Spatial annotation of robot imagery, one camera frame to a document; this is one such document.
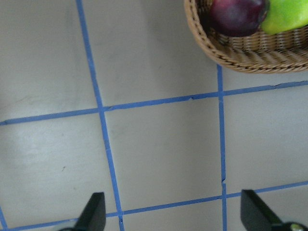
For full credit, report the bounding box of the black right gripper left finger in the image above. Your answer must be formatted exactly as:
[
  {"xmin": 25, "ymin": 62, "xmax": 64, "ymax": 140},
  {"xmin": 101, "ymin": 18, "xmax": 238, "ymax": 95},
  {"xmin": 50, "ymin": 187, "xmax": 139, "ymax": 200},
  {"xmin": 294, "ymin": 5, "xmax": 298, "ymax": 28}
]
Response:
[{"xmin": 73, "ymin": 192, "xmax": 106, "ymax": 231}]

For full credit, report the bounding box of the woven wicker basket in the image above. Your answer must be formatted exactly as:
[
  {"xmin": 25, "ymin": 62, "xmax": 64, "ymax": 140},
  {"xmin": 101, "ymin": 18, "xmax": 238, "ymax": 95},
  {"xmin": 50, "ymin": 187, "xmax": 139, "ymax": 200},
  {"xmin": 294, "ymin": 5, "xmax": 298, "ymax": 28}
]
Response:
[{"xmin": 184, "ymin": 0, "xmax": 308, "ymax": 74}]

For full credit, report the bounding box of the green apple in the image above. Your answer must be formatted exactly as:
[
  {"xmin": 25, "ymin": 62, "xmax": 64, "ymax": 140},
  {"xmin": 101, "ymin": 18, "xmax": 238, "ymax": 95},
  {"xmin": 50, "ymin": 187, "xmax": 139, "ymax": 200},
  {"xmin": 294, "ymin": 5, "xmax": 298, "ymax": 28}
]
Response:
[{"xmin": 261, "ymin": 0, "xmax": 308, "ymax": 35}]

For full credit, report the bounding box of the dark red apple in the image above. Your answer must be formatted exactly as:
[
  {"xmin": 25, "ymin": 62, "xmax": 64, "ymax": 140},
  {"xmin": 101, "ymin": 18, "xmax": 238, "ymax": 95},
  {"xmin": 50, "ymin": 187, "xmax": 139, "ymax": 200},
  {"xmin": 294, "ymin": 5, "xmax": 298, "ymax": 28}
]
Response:
[{"xmin": 209, "ymin": 0, "xmax": 270, "ymax": 37}]

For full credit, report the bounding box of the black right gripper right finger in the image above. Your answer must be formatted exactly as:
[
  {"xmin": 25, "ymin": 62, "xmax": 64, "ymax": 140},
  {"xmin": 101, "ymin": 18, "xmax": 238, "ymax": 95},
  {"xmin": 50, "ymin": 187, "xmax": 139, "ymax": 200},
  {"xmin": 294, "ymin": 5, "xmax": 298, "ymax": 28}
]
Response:
[{"xmin": 240, "ymin": 190, "xmax": 284, "ymax": 231}]

